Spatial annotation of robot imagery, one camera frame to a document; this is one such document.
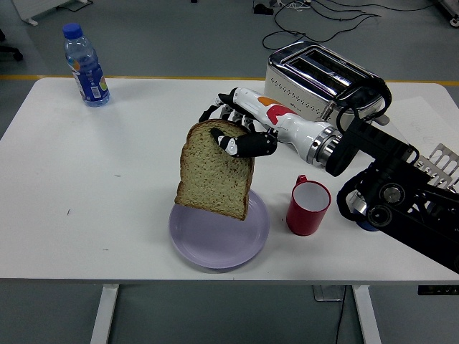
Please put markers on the black office chair base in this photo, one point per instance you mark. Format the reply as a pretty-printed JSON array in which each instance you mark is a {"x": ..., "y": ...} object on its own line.
[{"x": 9, "y": 50}]

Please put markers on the blue mug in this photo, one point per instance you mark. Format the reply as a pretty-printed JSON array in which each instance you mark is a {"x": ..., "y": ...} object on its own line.
[{"x": 364, "y": 224}]

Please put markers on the metal toast rack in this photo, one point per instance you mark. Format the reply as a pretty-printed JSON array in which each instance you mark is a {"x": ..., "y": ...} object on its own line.
[{"x": 444, "y": 161}]

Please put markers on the bread slice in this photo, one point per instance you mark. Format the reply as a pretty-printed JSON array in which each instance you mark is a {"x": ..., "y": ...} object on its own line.
[{"x": 211, "y": 179}]

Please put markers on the clear plastic bracket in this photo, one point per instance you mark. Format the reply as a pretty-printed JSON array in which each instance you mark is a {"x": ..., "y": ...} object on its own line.
[{"x": 328, "y": 294}]

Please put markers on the white panel stand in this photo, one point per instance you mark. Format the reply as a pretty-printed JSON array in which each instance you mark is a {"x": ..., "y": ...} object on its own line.
[{"x": 32, "y": 9}]

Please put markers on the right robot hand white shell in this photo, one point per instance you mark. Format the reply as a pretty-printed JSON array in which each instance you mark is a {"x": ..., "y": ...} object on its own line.
[{"x": 287, "y": 125}]

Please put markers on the white equipment leg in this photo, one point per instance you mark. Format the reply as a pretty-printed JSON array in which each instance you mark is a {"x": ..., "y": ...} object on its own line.
[{"x": 452, "y": 10}]

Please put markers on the cream and chrome toaster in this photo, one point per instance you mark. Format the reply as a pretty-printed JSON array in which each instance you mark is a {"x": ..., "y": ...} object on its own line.
[{"x": 297, "y": 93}]

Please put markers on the white table leg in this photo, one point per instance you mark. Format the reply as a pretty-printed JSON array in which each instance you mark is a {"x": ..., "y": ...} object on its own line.
[
  {"x": 365, "y": 315},
  {"x": 104, "y": 315}
]

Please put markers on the red mug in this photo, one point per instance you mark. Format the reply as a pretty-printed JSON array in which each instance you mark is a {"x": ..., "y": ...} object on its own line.
[{"x": 303, "y": 220}]

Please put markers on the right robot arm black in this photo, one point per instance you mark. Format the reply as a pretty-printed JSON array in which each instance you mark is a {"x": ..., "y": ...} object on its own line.
[{"x": 394, "y": 186}]

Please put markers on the water bottle blue cap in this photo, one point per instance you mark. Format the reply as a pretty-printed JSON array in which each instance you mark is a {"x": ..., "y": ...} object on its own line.
[{"x": 89, "y": 82}]

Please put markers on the purple plate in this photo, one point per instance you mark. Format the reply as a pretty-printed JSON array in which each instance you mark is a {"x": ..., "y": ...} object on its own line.
[{"x": 218, "y": 247}]

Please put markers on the black table control panel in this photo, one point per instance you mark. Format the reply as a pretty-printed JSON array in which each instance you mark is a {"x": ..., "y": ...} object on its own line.
[{"x": 437, "y": 290}]

